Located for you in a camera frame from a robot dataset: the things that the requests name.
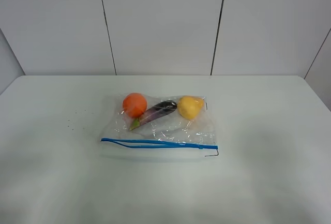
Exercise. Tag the yellow pear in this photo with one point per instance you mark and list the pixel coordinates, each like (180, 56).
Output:
(189, 107)

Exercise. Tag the clear zip file bag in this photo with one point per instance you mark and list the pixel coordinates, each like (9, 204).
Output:
(168, 136)

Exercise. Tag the orange fruit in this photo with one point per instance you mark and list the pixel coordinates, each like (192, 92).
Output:
(134, 105)

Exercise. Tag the purple eggplant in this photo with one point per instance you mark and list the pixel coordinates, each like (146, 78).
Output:
(157, 111)

